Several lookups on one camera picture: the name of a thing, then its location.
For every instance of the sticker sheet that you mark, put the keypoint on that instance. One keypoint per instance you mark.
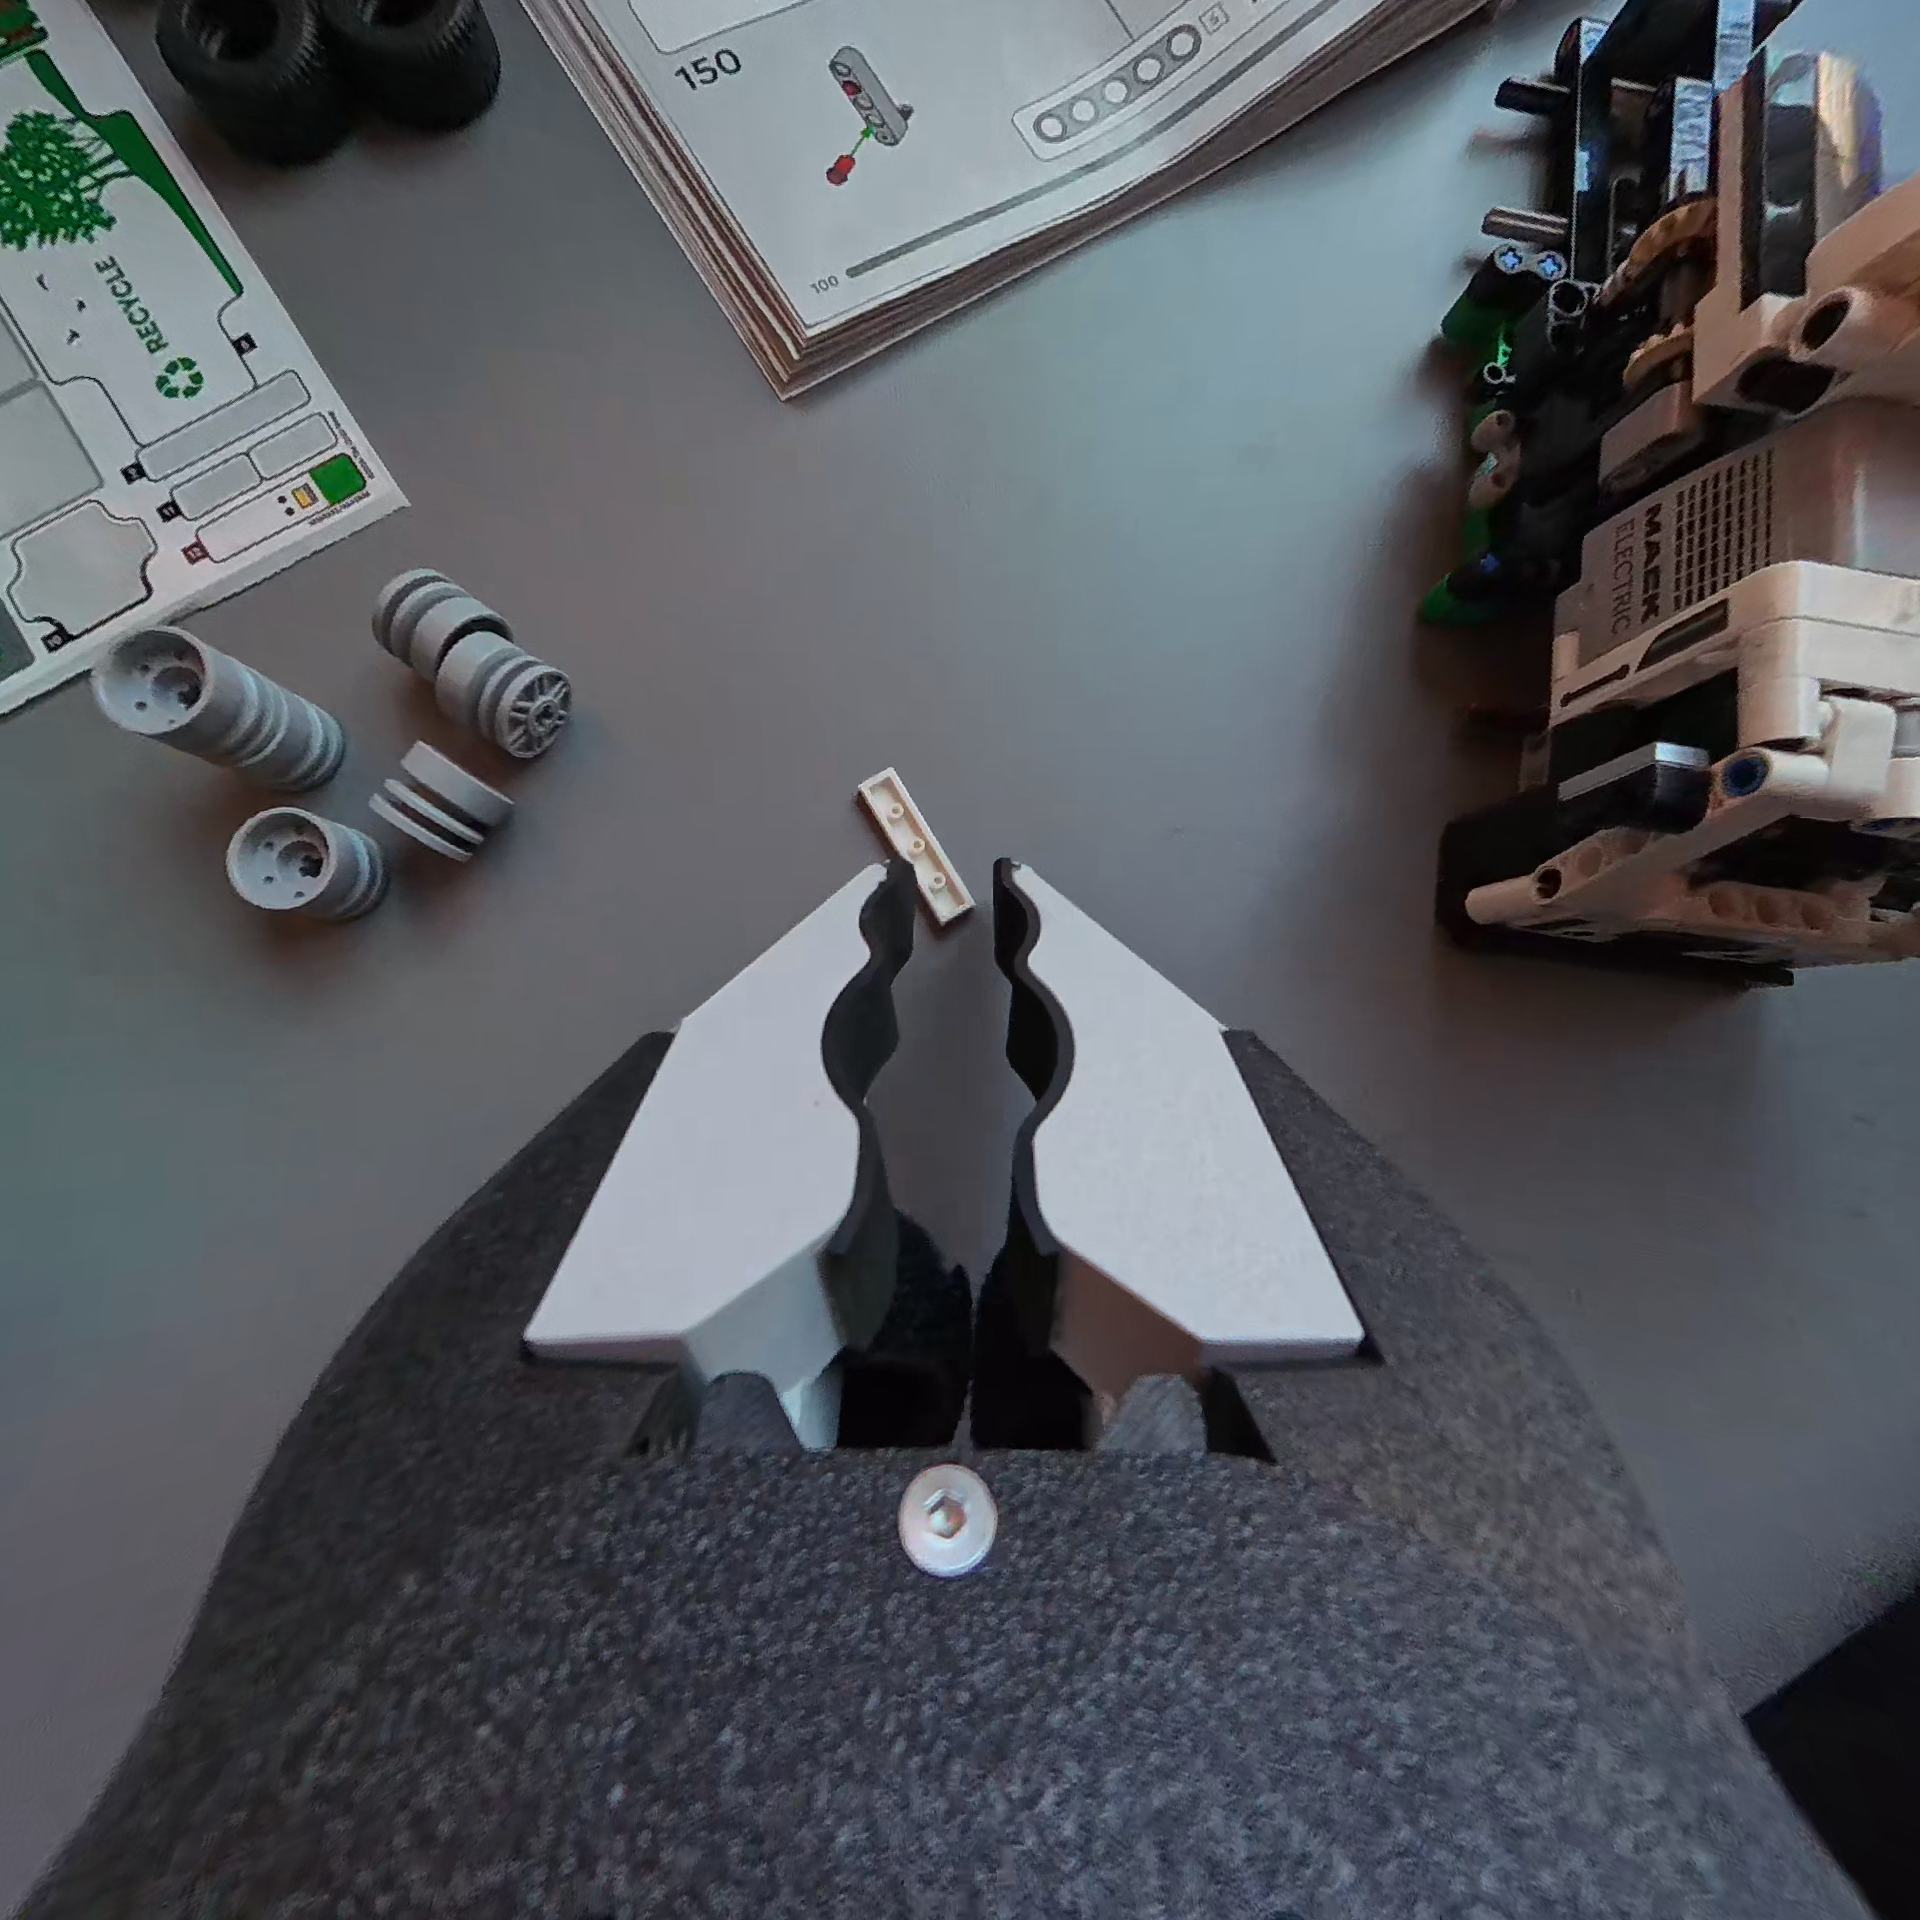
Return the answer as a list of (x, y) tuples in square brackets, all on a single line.
[(92, 377)]

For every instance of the white lego plate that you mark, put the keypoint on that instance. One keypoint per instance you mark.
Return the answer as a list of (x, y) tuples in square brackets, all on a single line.
[(918, 850)]

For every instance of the white lego truck model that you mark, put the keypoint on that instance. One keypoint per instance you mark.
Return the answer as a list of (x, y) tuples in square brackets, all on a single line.
[(1722, 601)]

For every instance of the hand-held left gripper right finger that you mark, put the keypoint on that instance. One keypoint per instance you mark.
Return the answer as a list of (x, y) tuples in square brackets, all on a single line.
[(1183, 1182)]

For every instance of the cluster of grey wheel hubs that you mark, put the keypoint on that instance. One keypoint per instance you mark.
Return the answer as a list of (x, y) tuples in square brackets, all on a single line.
[(227, 713)]

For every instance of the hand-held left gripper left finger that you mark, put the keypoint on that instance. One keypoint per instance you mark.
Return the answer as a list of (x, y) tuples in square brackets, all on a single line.
[(707, 1182)]

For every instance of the pile of black rubber tyres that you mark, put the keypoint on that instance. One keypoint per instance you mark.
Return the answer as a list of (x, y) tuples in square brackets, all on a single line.
[(256, 88)]

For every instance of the instruction booklet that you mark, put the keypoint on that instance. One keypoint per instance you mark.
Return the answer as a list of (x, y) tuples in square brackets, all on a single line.
[(929, 177)]

